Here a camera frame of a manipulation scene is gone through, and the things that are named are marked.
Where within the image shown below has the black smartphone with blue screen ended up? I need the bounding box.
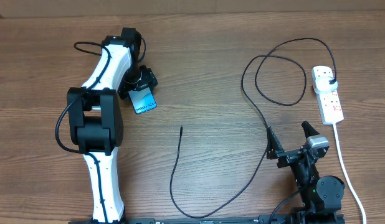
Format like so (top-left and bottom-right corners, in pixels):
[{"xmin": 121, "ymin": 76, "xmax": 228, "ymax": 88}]
[{"xmin": 128, "ymin": 88, "xmax": 157, "ymax": 114}]

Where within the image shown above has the white power strip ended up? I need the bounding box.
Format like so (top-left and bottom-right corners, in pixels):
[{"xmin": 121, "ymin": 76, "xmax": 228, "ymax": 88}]
[{"xmin": 311, "ymin": 65, "xmax": 344, "ymax": 125}]

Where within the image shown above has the white charger plug adapter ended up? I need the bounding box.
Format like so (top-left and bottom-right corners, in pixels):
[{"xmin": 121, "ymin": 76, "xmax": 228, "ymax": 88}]
[{"xmin": 313, "ymin": 77, "xmax": 338, "ymax": 94}]

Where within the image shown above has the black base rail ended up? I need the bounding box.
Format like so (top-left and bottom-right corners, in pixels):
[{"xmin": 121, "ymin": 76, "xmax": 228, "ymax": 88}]
[{"xmin": 67, "ymin": 214, "xmax": 346, "ymax": 224}]

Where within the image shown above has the black charging cable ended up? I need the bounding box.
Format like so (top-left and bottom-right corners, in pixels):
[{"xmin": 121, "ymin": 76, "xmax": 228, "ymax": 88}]
[{"xmin": 169, "ymin": 37, "xmax": 338, "ymax": 219}]

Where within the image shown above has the white power strip cord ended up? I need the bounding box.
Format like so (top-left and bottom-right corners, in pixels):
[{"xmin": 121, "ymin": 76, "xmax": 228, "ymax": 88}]
[{"xmin": 331, "ymin": 123, "xmax": 368, "ymax": 224}]

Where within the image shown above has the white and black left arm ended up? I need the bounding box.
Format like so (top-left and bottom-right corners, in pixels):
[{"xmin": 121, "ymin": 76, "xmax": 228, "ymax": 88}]
[{"xmin": 60, "ymin": 27, "xmax": 158, "ymax": 223}]

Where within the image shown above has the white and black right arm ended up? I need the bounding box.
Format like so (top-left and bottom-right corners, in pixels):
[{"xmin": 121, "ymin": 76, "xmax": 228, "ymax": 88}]
[{"xmin": 259, "ymin": 121, "xmax": 345, "ymax": 223}]

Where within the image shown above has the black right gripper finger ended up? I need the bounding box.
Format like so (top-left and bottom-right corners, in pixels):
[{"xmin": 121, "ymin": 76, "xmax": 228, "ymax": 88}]
[
  {"xmin": 266, "ymin": 127, "xmax": 284, "ymax": 159},
  {"xmin": 302, "ymin": 121, "xmax": 319, "ymax": 138}
]

